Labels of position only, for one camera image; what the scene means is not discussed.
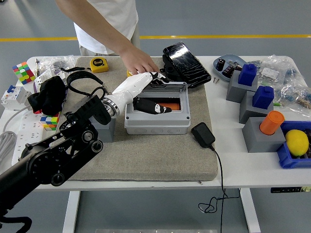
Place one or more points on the person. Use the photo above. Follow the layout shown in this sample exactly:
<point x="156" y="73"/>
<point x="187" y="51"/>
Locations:
<point x="116" y="14"/>

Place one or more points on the grey block holder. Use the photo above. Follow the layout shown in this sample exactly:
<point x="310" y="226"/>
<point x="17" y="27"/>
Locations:
<point x="233" y="92"/>
<point x="246" y="111"/>
<point x="255" y="143"/>

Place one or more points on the silver metal part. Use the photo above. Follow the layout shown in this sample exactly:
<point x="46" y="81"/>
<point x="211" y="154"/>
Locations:
<point x="233" y="65"/>

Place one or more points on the yellow square tape measure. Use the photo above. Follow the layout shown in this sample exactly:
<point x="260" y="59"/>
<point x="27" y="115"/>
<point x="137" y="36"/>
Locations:
<point x="98" y="65"/>

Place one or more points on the yellow lemon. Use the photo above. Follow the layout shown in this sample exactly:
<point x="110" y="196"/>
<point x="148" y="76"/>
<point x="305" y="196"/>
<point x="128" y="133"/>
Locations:
<point x="296" y="142"/>

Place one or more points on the blue-grey oval dish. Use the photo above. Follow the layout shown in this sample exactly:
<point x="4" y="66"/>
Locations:
<point x="233" y="57"/>

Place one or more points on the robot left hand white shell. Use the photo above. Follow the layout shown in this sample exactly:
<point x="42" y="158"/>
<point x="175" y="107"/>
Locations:
<point x="133" y="83"/>

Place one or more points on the large colourful puzzle cube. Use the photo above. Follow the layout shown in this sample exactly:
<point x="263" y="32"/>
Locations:
<point x="23" y="72"/>

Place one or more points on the person's right forearm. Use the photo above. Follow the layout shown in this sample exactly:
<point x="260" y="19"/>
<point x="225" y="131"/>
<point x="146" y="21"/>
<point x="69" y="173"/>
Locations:
<point x="92" y="21"/>

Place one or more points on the grey electrical box with lid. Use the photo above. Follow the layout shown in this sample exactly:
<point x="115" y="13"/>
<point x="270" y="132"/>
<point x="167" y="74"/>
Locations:
<point x="158" y="123"/>

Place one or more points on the white table leg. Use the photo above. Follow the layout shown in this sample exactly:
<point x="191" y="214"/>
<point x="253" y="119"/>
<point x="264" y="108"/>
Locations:
<point x="250" y="211"/>
<point x="71" y="211"/>

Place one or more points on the person's right hand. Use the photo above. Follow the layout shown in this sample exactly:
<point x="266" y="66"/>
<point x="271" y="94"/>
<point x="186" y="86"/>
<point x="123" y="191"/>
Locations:
<point x="137" y="60"/>

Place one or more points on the black cloth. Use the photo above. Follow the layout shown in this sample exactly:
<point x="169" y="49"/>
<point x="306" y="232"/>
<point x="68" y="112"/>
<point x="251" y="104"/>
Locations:
<point x="47" y="95"/>

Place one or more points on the grey-brown mat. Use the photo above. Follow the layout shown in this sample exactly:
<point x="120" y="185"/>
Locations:
<point x="145" y="157"/>

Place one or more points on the thin metal pen tool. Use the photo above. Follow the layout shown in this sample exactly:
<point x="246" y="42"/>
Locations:
<point x="37" y="66"/>

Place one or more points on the white circuit breaker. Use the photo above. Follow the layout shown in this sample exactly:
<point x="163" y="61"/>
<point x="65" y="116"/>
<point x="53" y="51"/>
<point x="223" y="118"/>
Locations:
<point x="14" y="97"/>

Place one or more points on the black power adapter plug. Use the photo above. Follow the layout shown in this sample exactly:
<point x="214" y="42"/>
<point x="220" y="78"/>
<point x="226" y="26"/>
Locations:
<point x="202" y="134"/>

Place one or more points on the white power strip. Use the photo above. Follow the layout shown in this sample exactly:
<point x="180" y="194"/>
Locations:
<point x="29" y="131"/>

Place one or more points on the small colourful puzzle cube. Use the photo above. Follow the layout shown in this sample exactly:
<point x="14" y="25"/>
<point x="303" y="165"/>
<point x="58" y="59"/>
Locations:
<point x="49" y="121"/>

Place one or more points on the clear bag of parts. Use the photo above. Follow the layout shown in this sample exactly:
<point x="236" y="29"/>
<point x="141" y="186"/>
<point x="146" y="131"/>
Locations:
<point x="296" y="94"/>
<point x="272" y="70"/>
<point x="60" y="61"/>

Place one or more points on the blue plastic block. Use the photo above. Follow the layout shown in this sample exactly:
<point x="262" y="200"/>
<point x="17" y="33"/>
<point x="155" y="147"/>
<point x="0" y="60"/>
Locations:
<point x="247" y="75"/>
<point x="263" y="98"/>

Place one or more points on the black plastic holder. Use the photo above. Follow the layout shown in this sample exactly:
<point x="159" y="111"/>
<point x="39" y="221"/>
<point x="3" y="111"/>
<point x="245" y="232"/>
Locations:
<point x="170" y="70"/>

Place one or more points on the black capacitor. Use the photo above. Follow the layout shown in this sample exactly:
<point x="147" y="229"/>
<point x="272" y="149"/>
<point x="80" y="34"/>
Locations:
<point x="220" y="64"/>

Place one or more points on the blue plastic bin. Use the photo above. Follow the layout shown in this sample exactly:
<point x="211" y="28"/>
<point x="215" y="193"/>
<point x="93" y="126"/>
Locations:
<point x="284" y="156"/>

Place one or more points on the grey block with round hole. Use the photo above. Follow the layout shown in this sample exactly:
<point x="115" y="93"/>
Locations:
<point x="109" y="131"/>

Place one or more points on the dark brown capacitor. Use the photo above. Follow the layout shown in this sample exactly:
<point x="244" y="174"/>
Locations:
<point x="228" y="71"/>

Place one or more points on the black table control panel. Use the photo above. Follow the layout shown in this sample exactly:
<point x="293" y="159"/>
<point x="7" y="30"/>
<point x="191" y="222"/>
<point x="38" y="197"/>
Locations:
<point x="289" y="189"/>

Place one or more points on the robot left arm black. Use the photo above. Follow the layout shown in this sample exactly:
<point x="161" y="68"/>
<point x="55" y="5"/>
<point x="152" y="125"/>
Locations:
<point x="60" y="155"/>

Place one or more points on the white printed package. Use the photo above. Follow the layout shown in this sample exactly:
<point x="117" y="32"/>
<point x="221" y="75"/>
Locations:
<point x="42" y="78"/>

